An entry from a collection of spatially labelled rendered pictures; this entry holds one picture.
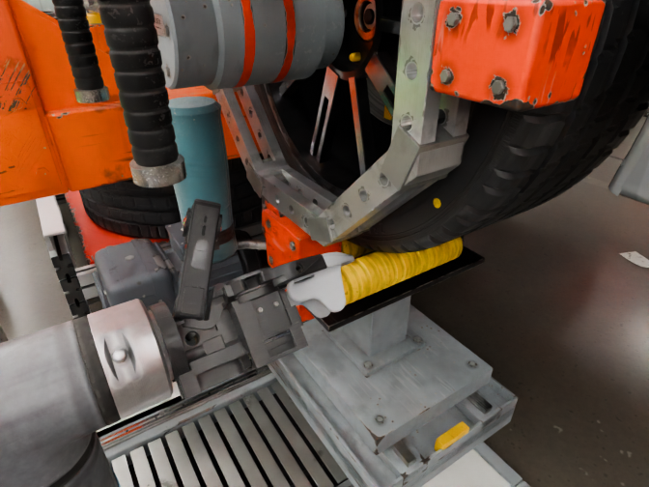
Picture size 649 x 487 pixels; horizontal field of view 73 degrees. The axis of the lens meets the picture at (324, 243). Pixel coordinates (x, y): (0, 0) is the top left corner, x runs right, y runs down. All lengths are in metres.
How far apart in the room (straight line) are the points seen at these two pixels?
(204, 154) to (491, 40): 0.45
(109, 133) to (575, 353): 1.29
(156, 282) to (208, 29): 0.55
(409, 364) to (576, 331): 0.70
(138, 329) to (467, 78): 0.32
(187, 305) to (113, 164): 0.67
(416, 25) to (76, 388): 0.38
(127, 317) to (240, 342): 0.10
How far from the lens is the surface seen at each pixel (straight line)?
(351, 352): 0.94
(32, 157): 1.01
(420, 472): 0.90
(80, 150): 1.02
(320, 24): 0.56
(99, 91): 0.71
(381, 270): 0.65
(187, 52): 0.51
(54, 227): 1.23
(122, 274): 0.94
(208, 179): 0.70
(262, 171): 0.75
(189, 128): 0.67
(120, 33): 0.37
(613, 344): 1.53
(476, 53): 0.36
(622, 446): 1.27
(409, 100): 0.42
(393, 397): 0.88
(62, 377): 0.38
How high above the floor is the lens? 0.90
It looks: 31 degrees down
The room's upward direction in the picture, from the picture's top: straight up
